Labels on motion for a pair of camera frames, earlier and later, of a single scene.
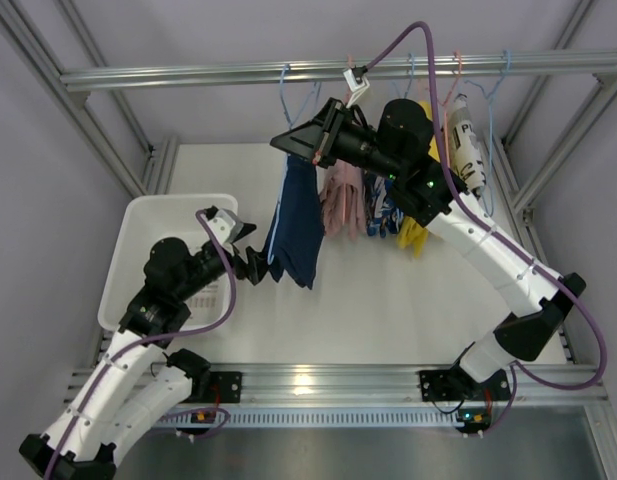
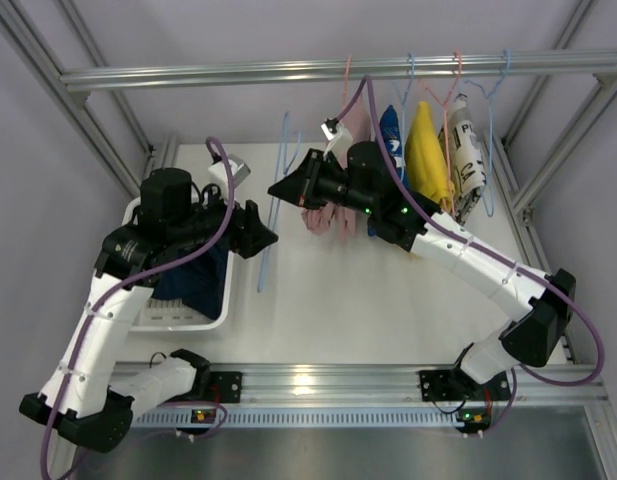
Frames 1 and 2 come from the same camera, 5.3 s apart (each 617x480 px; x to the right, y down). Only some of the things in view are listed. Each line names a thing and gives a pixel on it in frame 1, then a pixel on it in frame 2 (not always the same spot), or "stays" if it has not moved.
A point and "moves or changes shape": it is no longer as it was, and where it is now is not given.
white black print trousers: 464,149 stays
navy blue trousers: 301,229 moves or changes shape
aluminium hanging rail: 444,66 stays
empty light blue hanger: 487,198 stays
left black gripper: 240,265 to 243,228
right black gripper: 326,136 to 311,178
